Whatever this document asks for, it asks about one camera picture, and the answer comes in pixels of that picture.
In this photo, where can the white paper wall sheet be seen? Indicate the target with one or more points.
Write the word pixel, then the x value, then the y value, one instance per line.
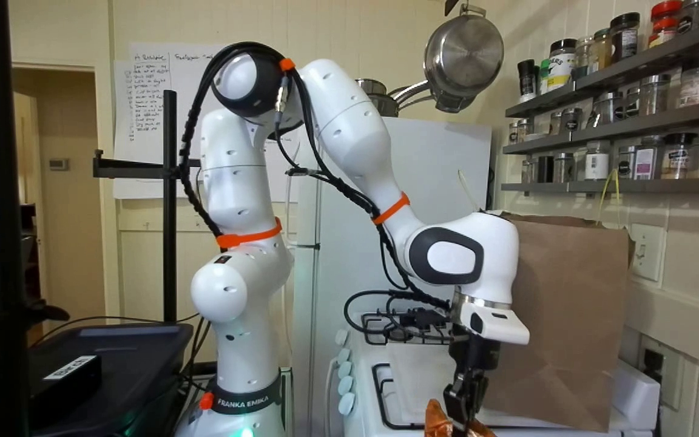
pixel 144 105

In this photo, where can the red spice jar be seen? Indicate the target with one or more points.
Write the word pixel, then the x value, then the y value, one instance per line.
pixel 665 23

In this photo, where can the large white label jar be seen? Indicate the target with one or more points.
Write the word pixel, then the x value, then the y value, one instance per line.
pixel 558 69

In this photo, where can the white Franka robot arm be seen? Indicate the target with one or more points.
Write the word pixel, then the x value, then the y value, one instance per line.
pixel 236 203

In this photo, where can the orange Sun Chips packet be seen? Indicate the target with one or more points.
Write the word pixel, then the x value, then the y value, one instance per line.
pixel 438 418

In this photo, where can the white gas stove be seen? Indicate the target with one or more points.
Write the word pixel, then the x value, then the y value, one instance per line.
pixel 412 381

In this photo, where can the black stove burner grate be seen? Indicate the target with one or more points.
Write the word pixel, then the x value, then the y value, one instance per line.
pixel 386 405

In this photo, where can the black camera stand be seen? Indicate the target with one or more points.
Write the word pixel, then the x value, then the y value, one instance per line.
pixel 170 203

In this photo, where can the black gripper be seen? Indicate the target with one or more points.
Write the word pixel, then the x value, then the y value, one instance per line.
pixel 472 366

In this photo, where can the brown McDelivery paper bag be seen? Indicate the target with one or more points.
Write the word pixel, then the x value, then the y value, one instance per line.
pixel 569 325

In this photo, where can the dark spice jar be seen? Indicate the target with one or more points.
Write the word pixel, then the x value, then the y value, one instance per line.
pixel 528 80

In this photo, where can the hanging steel pot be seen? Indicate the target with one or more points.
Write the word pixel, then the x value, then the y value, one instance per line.
pixel 465 53

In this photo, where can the black case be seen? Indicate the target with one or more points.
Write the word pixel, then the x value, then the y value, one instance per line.
pixel 114 372

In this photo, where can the white wall outlet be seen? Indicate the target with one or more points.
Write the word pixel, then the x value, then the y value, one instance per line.
pixel 647 253

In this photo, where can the white refrigerator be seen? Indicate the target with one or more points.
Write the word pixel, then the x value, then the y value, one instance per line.
pixel 412 186

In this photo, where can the metal wall spice rack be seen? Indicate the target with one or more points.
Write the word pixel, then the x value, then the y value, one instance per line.
pixel 607 124

